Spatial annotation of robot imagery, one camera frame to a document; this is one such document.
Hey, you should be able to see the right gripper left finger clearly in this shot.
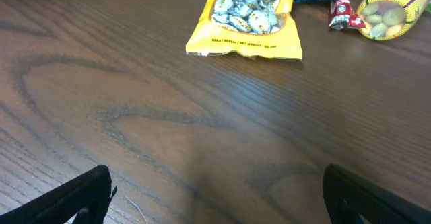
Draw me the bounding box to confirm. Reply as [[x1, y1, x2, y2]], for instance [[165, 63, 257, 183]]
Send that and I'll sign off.
[[1, 165, 117, 224]]

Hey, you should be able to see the yellow Mentos bottle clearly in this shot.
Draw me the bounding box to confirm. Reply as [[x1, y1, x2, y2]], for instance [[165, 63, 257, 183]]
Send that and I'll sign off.
[[357, 0, 430, 41]]

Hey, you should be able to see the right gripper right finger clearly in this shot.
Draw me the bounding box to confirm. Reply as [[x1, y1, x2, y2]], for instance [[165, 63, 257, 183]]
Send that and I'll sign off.
[[323, 164, 430, 224]]

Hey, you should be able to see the red KitKat bar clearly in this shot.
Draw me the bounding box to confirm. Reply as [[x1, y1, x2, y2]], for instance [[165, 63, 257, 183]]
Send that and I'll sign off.
[[329, 0, 366, 30]]

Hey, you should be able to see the yellow Hacks candy bag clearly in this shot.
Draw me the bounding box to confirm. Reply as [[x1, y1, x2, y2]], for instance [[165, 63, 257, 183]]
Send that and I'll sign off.
[[185, 0, 302, 59]]

